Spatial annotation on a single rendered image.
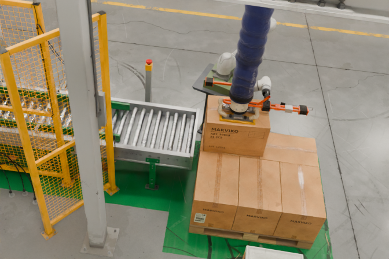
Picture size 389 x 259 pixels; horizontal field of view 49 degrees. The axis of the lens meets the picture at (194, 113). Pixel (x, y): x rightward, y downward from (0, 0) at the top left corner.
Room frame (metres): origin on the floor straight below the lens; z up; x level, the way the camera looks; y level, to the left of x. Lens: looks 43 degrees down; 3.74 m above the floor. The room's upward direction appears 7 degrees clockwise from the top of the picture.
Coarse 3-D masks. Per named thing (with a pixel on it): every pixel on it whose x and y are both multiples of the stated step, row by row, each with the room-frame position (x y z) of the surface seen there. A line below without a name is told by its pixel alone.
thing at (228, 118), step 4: (220, 116) 2.97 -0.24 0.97; (228, 116) 2.98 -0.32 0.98; (232, 116) 2.99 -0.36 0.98; (244, 116) 2.98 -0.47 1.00; (248, 116) 3.01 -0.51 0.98; (220, 120) 2.93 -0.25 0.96; (224, 120) 2.93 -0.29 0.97; (228, 120) 2.93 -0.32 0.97; (232, 120) 2.94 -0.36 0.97; (236, 120) 2.94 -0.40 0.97; (240, 120) 2.95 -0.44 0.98; (244, 120) 2.95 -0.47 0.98; (248, 120) 2.96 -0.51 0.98; (252, 120) 2.97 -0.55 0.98; (252, 124) 2.93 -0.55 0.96
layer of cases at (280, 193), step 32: (224, 160) 2.81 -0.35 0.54; (256, 160) 2.86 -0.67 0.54; (288, 160) 2.92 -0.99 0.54; (224, 192) 2.43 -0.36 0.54; (256, 192) 2.47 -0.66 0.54; (288, 192) 2.52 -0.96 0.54; (320, 192) 2.57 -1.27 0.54; (224, 224) 2.30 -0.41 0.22; (256, 224) 2.29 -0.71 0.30; (288, 224) 2.29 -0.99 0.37; (320, 224) 2.28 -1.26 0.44
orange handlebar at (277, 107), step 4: (224, 84) 3.32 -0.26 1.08; (228, 84) 3.32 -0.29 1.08; (224, 100) 3.07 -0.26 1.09; (228, 100) 3.09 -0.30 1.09; (248, 104) 3.06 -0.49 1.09; (260, 104) 3.09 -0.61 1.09; (272, 104) 3.10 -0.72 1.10; (276, 104) 3.10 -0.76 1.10; (272, 108) 3.05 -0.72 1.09; (276, 108) 3.05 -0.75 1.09; (280, 108) 3.05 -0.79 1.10; (284, 108) 3.06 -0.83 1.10; (296, 108) 3.09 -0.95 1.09; (308, 112) 3.05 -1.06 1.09
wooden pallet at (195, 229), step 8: (192, 224) 2.30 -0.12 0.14; (192, 232) 2.30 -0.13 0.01; (200, 232) 2.30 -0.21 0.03; (208, 232) 2.31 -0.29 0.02; (216, 232) 2.32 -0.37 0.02; (224, 232) 2.33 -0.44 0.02; (232, 232) 2.35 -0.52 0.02; (240, 232) 2.29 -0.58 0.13; (248, 232) 2.29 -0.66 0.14; (248, 240) 2.29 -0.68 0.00; (256, 240) 2.29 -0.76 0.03; (264, 240) 2.30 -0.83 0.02; (272, 240) 2.31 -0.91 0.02; (280, 240) 2.32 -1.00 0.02; (288, 240) 2.34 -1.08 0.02; (296, 240) 2.32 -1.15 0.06; (304, 240) 2.28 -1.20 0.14; (304, 248) 2.28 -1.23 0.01
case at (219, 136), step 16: (208, 96) 3.27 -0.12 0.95; (208, 112) 3.03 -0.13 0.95; (208, 128) 2.89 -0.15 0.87; (224, 128) 2.90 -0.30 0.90; (240, 128) 2.90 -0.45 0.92; (256, 128) 2.91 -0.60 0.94; (208, 144) 2.89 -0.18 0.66; (224, 144) 2.90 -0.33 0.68; (240, 144) 2.90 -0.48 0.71; (256, 144) 2.91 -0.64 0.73
